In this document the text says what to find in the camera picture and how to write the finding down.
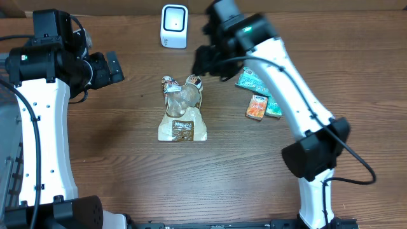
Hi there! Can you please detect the teal tissue pack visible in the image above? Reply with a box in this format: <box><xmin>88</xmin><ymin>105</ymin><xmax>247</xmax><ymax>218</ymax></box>
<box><xmin>236</xmin><ymin>67</ymin><xmax>272</xmax><ymax>97</ymax></box>

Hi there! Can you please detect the small teal white box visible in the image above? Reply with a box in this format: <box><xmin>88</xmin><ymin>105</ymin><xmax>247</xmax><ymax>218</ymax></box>
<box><xmin>265</xmin><ymin>96</ymin><xmax>282</xmax><ymax>118</ymax></box>

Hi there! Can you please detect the brown white snack bag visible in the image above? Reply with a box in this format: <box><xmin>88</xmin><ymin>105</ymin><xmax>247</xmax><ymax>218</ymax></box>
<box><xmin>158</xmin><ymin>74</ymin><xmax>207</xmax><ymax>142</ymax></box>

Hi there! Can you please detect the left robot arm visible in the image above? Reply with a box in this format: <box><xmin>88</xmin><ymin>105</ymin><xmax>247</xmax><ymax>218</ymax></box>
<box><xmin>4</xmin><ymin>9</ymin><xmax>131</xmax><ymax>228</ymax></box>

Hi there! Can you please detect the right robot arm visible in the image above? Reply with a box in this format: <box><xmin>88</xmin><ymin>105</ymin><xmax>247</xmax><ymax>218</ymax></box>
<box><xmin>192</xmin><ymin>0</ymin><xmax>350</xmax><ymax>228</ymax></box>

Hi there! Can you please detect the white barcode scanner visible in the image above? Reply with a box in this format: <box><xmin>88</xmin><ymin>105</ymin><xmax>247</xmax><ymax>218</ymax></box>
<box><xmin>160</xmin><ymin>4</ymin><xmax>188</xmax><ymax>49</ymax></box>

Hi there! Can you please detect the grey plastic mesh basket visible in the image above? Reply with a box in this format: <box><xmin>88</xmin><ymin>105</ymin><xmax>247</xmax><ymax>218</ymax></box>
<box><xmin>0</xmin><ymin>52</ymin><xmax>25</xmax><ymax>211</ymax></box>

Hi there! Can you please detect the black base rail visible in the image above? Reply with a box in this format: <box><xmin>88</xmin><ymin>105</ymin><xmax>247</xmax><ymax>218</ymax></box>
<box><xmin>127</xmin><ymin>218</ymin><xmax>360</xmax><ymax>229</ymax></box>

